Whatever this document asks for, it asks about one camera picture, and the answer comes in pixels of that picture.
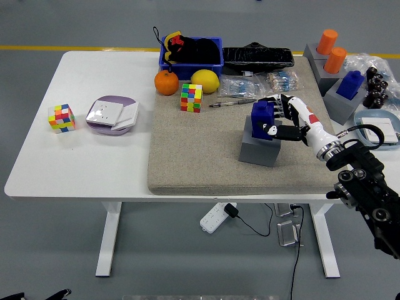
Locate purple plate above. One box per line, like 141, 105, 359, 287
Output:
86, 95, 140, 136

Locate grey square-hole holder block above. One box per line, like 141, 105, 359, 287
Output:
238, 115, 282, 168
322, 77, 368, 125

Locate orange cylinder seal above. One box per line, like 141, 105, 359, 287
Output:
323, 47, 348, 74
316, 29, 339, 54

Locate yellow lemon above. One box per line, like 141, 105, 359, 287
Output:
190, 69, 221, 94

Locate orange fruit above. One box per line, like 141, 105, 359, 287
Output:
154, 69, 180, 96

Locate crumpled clear plastic bag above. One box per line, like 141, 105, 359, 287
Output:
342, 52, 400, 112

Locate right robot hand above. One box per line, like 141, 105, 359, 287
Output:
257, 93, 338, 154

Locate white power strip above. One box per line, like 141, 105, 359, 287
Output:
199, 202, 238, 234

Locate colourful puzzle cube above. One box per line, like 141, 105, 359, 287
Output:
47, 103, 76, 134
180, 82, 203, 114

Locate black adapter cable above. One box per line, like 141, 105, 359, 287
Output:
236, 202, 274, 238

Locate clear bag of resistors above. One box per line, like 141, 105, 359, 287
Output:
264, 69, 301, 94
217, 74, 266, 100

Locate yellow black red toy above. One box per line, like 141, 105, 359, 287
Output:
163, 30, 185, 65

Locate white socket panel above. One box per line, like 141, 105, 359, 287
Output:
86, 99, 124, 127

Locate grey-brown mat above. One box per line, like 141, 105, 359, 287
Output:
146, 55, 351, 196

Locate white table leg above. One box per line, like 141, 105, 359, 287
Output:
309, 202, 341, 279
95, 201, 123, 278

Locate black strap cord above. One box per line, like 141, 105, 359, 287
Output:
152, 26, 174, 74

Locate blue plastic bin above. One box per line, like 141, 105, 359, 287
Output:
158, 36, 224, 81

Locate long black power cable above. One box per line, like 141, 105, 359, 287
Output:
289, 204, 306, 300

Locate black plug adapter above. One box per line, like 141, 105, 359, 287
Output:
224, 202, 240, 219

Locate black wrapped long device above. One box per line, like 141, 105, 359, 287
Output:
222, 41, 295, 76

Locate grey ballpoint pen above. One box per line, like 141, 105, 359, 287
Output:
208, 98, 258, 109

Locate blue square seal stamp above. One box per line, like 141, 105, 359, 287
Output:
251, 100, 276, 141
336, 70, 366, 100

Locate clear metal bracket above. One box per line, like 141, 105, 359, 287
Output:
277, 219, 303, 248
274, 202, 296, 218

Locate grey round-hole holder block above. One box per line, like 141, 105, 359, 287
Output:
302, 42, 329, 63
307, 56, 349, 90

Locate black cloth bundle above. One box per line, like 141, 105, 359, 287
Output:
177, 36, 221, 65

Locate white switch panel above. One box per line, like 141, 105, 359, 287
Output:
359, 117, 399, 145
111, 102, 140, 131

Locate light blue plate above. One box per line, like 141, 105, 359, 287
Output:
353, 109, 400, 151

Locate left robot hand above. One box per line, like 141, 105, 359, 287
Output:
0, 289, 72, 300

